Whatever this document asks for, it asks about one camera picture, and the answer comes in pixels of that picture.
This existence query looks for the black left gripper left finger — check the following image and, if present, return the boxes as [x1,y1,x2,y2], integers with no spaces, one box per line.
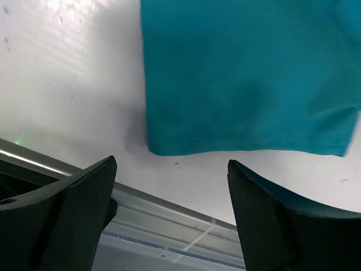
[1,156,117,270]

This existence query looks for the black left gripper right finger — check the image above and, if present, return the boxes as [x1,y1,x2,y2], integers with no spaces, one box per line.
[227,160,360,270]

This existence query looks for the teal t shirt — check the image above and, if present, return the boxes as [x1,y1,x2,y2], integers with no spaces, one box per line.
[140,1,360,156]

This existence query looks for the aluminium table edge rail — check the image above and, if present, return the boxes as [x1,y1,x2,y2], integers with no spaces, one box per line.
[0,137,246,269]

